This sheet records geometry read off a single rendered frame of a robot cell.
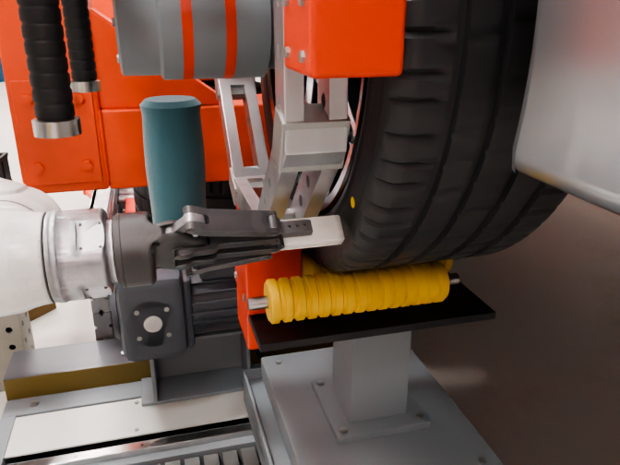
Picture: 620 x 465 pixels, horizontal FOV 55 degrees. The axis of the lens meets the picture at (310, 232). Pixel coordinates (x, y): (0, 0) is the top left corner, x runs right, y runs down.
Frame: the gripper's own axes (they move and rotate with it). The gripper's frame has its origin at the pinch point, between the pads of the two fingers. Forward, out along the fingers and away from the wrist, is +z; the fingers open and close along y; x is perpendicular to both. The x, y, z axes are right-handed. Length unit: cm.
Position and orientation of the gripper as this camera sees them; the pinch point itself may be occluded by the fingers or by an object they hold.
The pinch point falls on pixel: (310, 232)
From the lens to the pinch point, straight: 64.1
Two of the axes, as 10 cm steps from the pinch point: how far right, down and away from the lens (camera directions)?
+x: -1.8, -9.0, 3.9
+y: 1.8, -4.2, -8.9
